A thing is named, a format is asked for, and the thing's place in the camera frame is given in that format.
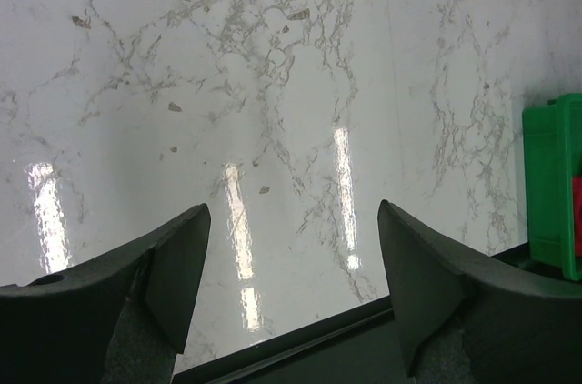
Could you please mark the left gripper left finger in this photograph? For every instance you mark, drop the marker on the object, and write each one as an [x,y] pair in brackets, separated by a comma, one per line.
[122,317]

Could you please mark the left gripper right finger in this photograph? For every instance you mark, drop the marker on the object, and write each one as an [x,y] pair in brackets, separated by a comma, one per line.
[465,317]

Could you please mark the crimson t shirt in bin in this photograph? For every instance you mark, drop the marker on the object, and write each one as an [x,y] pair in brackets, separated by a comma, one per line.
[577,204]

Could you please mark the green plastic bin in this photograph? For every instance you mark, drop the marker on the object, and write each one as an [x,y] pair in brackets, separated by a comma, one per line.
[552,156]

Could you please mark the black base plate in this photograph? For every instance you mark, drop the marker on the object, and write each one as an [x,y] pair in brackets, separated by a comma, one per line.
[358,346]

